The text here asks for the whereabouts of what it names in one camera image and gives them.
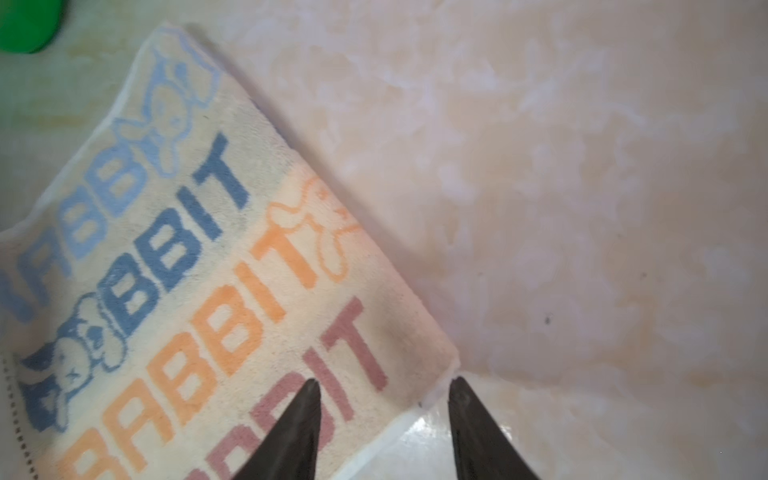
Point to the green plastic basket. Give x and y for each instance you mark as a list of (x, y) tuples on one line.
[(27, 26)]

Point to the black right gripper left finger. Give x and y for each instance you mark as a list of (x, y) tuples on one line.
[(289, 451)]

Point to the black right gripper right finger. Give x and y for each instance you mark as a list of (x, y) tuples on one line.
[(480, 448)]

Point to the white blue lettered towel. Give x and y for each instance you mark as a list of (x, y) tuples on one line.
[(182, 277)]

